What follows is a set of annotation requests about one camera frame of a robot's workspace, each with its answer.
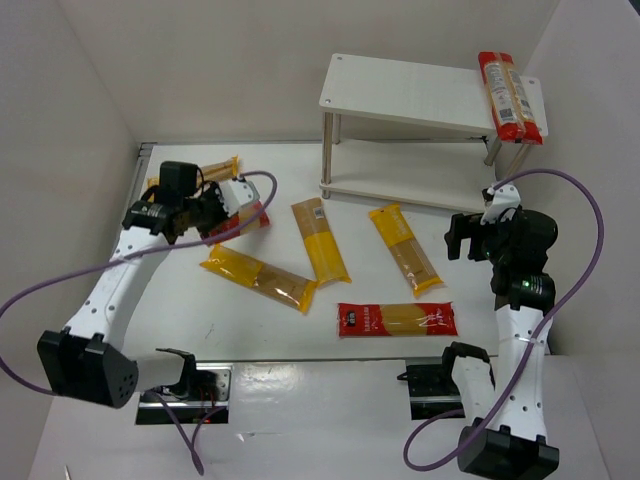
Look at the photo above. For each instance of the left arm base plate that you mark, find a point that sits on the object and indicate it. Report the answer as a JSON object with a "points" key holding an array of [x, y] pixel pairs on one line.
{"points": [[209, 392]]}

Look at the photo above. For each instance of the red pasta bag front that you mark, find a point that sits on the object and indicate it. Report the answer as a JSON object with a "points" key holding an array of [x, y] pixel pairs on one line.
{"points": [[402, 320]]}

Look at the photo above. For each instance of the yellow pasta bag centre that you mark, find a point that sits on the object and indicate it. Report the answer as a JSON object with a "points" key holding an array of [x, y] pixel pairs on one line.
{"points": [[319, 242]]}

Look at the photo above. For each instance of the yellow pasta bag right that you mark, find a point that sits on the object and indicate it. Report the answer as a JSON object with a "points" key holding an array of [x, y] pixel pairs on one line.
{"points": [[405, 249]]}

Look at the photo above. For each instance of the yellow pasta bag left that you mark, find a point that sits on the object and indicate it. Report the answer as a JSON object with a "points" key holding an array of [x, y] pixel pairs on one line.
{"points": [[268, 280]]}

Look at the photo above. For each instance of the red pasta bag on shelf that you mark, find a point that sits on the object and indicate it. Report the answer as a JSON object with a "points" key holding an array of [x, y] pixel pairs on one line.
{"points": [[511, 110]]}

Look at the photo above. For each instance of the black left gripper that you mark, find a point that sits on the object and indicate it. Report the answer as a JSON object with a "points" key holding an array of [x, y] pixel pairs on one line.
{"points": [[211, 208]]}

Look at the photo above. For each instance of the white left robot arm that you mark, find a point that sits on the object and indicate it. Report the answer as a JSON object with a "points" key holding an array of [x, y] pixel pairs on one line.
{"points": [[84, 360]]}

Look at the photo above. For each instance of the red pasta bag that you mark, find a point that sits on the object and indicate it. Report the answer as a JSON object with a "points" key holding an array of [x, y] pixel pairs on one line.
{"points": [[511, 110], [241, 218], [402, 320]]}

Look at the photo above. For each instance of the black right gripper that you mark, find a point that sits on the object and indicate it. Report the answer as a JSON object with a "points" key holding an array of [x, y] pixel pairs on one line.
{"points": [[458, 236]]}

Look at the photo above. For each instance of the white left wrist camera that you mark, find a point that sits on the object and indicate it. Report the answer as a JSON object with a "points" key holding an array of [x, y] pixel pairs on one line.
{"points": [[238, 194]]}

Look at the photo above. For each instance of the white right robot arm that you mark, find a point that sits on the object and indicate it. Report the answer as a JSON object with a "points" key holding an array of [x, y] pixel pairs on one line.
{"points": [[505, 436]]}

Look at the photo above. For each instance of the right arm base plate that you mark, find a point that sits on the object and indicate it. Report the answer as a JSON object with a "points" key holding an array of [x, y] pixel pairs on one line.
{"points": [[431, 390]]}

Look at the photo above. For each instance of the thin yellow pasta bag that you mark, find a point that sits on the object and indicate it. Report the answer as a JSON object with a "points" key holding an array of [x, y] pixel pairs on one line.
{"points": [[220, 167]]}

